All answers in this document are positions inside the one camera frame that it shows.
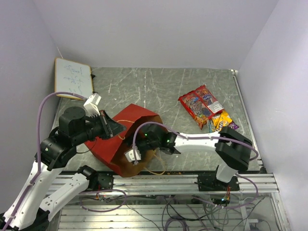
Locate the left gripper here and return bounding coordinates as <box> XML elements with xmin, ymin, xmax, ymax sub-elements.
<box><xmin>73</xmin><ymin>108</ymin><xmax>127</xmax><ymax>144</ymax></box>

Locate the red paper bag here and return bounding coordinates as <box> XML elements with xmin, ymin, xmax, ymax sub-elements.
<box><xmin>85</xmin><ymin>104</ymin><xmax>162</xmax><ymax>178</ymax></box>

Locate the silver blue snack packet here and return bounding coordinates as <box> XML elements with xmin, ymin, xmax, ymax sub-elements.
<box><xmin>207</xmin><ymin>119</ymin><xmax>216</xmax><ymax>133</ymax></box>

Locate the large red snack bag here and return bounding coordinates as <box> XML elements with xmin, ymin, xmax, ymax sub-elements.
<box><xmin>178</xmin><ymin>85</ymin><xmax>224</xmax><ymax>129</ymax></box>

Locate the yellow candy packet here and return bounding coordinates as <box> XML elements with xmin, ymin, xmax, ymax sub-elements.
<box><xmin>211</xmin><ymin>110</ymin><xmax>232</xmax><ymax>132</ymax></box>

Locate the purple candy packet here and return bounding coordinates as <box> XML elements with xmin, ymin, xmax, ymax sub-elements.
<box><xmin>228</xmin><ymin>121</ymin><xmax>239</xmax><ymax>130</ymax></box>

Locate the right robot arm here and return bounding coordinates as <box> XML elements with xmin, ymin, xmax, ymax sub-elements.
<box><xmin>125</xmin><ymin>122</ymin><xmax>256</xmax><ymax>191</ymax></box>

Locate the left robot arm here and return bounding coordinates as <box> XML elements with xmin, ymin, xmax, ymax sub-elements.
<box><xmin>0</xmin><ymin>106</ymin><xmax>126</xmax><ymax>231</ymax></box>

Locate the small whiteboard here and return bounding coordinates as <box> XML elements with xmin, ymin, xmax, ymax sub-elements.
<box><xmin>54</xmin><ymin>58</ymin><xmax>93</xmax><ymax>98</ymax></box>

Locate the aluminium frame rail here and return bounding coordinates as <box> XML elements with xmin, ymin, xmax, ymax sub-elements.
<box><xmin>48</xmin><ymin>171</ymin><xmax>280</xmax><ymax>195</ymax></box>

